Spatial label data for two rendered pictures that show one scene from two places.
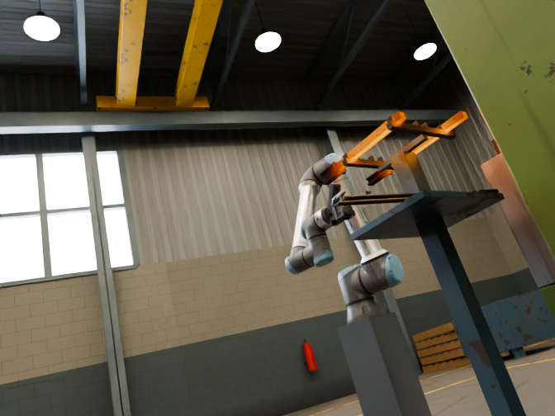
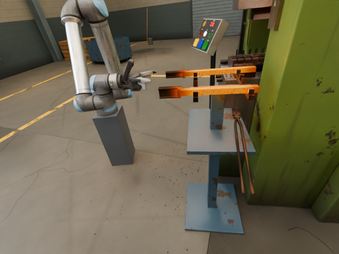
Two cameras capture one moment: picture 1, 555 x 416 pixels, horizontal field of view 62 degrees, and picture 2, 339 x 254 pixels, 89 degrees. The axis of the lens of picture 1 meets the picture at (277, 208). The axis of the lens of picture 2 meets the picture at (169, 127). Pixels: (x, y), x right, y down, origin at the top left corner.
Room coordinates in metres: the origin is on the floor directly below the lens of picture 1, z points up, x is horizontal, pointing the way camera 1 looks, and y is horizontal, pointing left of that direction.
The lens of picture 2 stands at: (0.98, 0.24, 1.32)
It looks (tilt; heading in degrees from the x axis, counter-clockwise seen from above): 34 degrees down; 319
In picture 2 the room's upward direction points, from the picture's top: 7 degrees counter-clockwise
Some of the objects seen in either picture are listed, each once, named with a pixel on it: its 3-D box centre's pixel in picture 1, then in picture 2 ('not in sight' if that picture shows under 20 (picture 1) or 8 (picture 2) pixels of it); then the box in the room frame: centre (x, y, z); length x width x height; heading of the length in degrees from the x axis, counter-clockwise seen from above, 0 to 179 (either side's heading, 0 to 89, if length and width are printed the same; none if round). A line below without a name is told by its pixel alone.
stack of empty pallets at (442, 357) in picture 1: (455, 343); (80, 49); (8.88, -2.41, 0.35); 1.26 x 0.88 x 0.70; 26
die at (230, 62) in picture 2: not in sight; (261, 59); (1.45, -1.08, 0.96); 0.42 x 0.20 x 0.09; 38
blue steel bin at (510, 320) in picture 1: (506, 328); (109, 50); (6.88, -2.61, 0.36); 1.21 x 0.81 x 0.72; 14
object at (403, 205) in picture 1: (427, 216); (215, 127); (1.39, -0.44, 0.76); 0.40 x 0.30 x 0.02; 128
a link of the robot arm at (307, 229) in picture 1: (314, 226); (102, 82); (1.96, -0.14, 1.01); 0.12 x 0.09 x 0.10; 39
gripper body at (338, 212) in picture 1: (338, 210); (130, 81); (1.83, -0.24, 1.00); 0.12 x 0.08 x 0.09; 39
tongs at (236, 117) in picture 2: (425, 196); (239, 139); (1.24, -0.41, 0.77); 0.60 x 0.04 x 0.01; 122
